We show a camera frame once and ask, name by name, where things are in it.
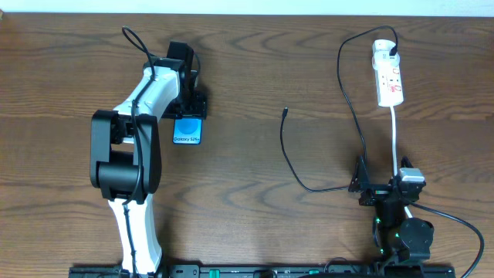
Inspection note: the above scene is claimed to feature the white USB wall charger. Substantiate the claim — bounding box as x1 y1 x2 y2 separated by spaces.
372 39 401 70

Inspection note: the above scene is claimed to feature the black USB charging cable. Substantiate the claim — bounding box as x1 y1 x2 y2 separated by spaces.
279 25 399 193

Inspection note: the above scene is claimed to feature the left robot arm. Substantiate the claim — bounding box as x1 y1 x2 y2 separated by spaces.
90 42 207 277

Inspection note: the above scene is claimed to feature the white power strip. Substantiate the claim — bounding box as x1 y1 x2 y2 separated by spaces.
372 58 404 107

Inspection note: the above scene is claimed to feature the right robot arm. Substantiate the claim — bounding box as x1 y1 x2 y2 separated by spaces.
349 156 434 269

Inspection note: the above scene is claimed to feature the blue Galaxy smartphone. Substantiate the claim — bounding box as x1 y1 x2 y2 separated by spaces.
172 118 202 145

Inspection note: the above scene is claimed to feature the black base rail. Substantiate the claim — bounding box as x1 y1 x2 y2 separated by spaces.
69 263 456 278

